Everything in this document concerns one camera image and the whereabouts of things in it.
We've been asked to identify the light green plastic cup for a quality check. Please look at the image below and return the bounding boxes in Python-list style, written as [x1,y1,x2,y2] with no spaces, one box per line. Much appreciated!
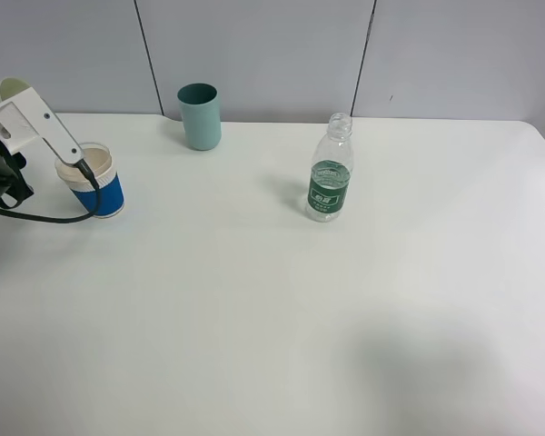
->
[0,77,31,103]

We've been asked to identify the clear bottle green label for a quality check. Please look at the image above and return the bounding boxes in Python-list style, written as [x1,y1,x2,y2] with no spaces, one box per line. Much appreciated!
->
[306,113,354,223]

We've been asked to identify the blue paper cup clear lid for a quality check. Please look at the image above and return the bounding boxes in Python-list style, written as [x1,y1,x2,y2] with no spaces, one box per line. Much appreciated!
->
[54,143,124,218]

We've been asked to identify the teal plastic cup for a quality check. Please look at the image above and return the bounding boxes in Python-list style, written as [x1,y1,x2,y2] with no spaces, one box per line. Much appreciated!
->
[177,83,222,151]

